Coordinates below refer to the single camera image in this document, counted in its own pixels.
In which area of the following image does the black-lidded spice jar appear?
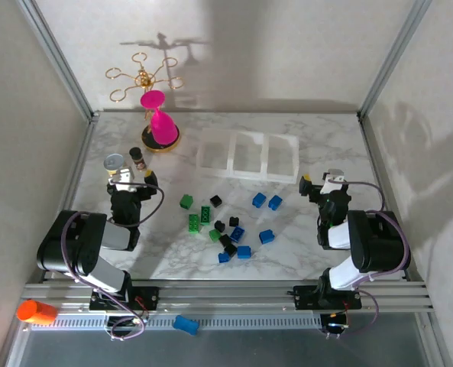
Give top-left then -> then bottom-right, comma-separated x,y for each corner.
128,147 -> 148,172

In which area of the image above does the yellow tin can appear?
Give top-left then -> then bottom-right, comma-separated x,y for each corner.
103,153 -> 126,177

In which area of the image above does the pink plastic wine glass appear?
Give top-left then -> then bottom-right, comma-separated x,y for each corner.
140,89 -> 178,145

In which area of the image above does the clear three-compartment container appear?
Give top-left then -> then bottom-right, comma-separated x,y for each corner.
196,128 -> 300,184

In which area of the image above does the left small circuit board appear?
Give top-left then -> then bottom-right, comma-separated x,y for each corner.
106,315 -> 147,333

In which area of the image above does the small circuit board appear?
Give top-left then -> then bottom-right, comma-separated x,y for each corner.
106,315 -> 147,333
321,312 -> 351,333

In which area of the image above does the right small circuit board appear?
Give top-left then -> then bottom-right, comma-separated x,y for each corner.
321,312 -> 351,333

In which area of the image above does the blue brick below table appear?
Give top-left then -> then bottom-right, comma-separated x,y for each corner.
172,314 -> 200,337

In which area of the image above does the orange plastic cylinder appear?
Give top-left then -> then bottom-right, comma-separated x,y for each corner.
16,299 -> 59,326

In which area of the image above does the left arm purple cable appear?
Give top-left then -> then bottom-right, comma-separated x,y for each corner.
60,181 -> 166,341

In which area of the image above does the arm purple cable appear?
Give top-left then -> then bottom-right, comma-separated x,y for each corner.
327,180 -> 413,340
60,181 -> 166,341

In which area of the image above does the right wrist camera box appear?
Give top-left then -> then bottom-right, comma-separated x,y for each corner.
322,169 -> 345,195

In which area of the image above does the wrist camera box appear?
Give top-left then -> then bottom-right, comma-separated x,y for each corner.
109,167 -> 136,193
322,169 -> 345,195

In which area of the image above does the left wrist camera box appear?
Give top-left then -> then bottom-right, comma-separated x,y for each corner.
109,167 -> 136,193

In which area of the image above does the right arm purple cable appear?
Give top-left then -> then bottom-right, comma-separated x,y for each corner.
327,180 -> 413,340

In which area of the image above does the right aluminium side rail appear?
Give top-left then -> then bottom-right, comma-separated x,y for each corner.
359,114 -> 422,282

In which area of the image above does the aluminium side rail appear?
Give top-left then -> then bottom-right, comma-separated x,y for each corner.
63,114 -> 99,215
359,114 -> 422,282

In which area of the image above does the left aluminium side rail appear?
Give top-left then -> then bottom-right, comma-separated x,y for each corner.
63,114 -> 99,215

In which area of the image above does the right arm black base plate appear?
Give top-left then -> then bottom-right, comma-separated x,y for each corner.
293,284 -> 364,310

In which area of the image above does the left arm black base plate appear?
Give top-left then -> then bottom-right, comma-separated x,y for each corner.
89,286 -> 160,311

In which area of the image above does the gold wire glass rack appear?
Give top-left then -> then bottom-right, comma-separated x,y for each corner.
105,52 -> 185,154

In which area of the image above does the aluminium mounting rail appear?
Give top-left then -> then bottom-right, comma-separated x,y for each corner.
21,280 -> 435,315

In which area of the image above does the grey slotted cable duct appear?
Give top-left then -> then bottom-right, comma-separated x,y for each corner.
29,313 -> 325,330

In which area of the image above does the right aluminium frame post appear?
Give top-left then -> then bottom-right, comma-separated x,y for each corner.
358,0 -> 435,119

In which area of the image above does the aluminium frame post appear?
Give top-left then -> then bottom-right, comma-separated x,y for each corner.
14,0 -> 101,123
358,0 -> 435,119

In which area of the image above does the left aluminium frame post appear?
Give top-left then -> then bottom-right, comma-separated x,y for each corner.
14,0 -> 101,123

